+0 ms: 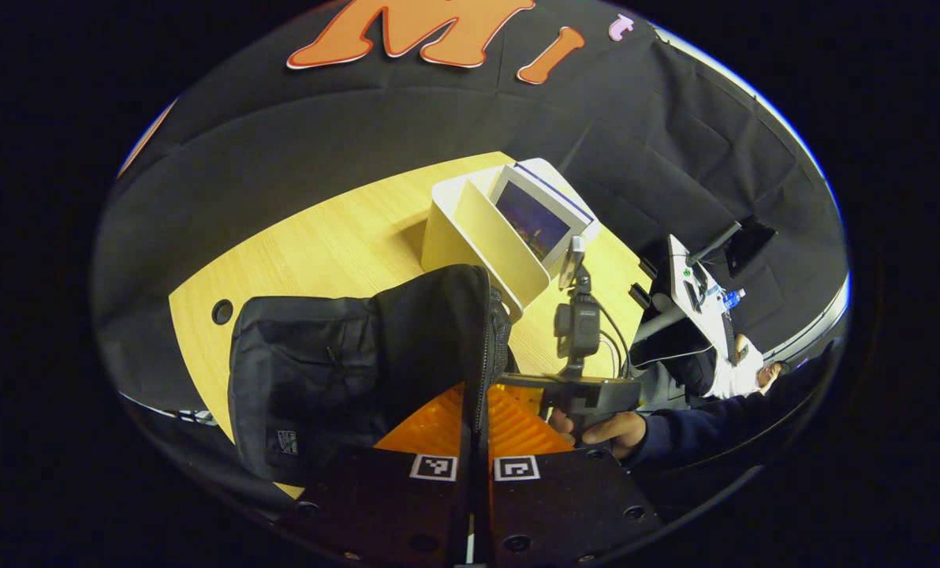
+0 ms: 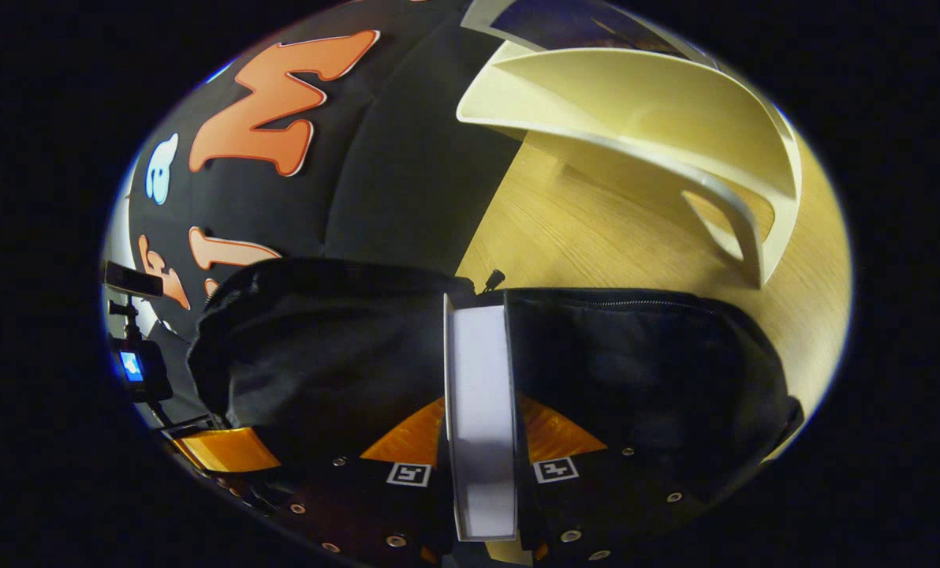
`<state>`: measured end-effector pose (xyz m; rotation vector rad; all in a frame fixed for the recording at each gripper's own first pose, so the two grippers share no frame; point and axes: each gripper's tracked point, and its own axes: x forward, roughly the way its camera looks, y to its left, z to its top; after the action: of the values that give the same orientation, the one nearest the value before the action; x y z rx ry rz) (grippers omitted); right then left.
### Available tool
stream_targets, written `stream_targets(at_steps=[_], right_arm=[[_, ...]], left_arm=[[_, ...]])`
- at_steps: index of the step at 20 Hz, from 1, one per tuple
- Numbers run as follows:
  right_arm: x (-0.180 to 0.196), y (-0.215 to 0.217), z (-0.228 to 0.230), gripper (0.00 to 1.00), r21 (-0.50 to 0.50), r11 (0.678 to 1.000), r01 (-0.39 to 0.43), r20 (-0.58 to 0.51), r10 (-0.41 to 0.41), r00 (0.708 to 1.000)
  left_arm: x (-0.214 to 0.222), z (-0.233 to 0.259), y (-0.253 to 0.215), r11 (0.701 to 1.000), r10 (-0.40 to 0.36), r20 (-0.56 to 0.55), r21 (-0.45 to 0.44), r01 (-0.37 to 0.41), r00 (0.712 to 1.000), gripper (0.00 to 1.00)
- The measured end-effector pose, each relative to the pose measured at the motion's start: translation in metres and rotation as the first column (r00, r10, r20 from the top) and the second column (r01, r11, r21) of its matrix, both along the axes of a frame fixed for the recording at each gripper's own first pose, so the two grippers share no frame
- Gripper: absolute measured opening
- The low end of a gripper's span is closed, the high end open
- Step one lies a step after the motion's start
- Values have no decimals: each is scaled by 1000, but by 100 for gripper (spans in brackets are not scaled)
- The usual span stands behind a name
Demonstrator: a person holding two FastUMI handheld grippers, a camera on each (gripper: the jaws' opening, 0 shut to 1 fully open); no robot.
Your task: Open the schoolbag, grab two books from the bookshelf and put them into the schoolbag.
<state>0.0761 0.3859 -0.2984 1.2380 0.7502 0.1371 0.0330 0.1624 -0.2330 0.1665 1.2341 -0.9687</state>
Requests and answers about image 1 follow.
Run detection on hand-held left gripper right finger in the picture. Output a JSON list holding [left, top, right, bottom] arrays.
[[482, 384, 666, 567]]

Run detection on black computer monitor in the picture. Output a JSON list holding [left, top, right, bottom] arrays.
[[724, 217, 778, 277]]

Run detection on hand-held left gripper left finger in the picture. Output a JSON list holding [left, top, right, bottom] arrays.
[[277, 383, 475, 567]]

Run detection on blue cover book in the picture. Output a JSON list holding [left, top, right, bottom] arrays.
[[488, 167, 591, 277], [509, 162, 597, 231]]

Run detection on black office chair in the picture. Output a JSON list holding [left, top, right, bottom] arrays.
[[632, 316, 715, 395]]

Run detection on white bookshelf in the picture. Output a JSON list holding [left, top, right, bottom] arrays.
[[421, 158, 603, 320]]

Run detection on black schoolbag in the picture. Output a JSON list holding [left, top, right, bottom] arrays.
[[227, 264, 520, 486]]

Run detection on white office desk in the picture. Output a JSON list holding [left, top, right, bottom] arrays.
[[632, 234, 743, 372]]

